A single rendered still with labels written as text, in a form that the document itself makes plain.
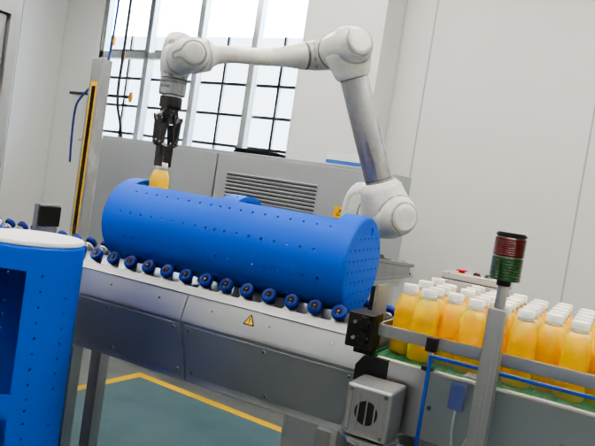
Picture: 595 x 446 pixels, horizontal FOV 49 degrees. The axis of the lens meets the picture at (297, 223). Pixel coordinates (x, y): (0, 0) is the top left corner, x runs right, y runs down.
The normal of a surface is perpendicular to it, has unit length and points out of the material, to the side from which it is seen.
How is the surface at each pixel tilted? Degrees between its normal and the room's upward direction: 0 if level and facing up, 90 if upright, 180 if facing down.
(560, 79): 90
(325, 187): 90
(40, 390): 90
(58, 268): 90
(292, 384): 109
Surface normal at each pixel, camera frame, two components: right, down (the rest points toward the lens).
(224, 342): -0.49, 0.31
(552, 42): -0.53, -0.04
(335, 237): -0.31, -0.52
